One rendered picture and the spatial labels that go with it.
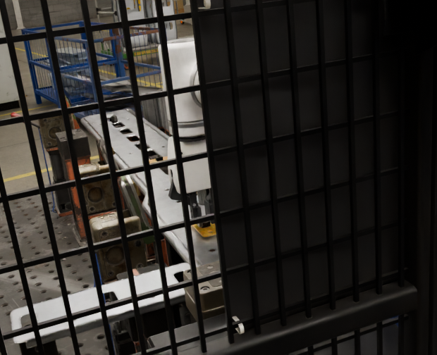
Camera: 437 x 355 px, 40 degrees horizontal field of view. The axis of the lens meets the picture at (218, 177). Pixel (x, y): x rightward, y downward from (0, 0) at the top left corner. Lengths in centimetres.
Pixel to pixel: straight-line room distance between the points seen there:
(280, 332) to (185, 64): 56
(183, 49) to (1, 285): 99
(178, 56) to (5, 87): 707
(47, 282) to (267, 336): 122
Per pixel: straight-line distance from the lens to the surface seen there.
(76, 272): 174
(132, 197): 110
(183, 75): 99
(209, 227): 111
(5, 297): 169
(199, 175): 106
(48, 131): 205
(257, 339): 54
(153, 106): 211
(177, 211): 122
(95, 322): 90
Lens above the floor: 146
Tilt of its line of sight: 20 degrees down
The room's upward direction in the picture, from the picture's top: 6 degrees counter-clockwise
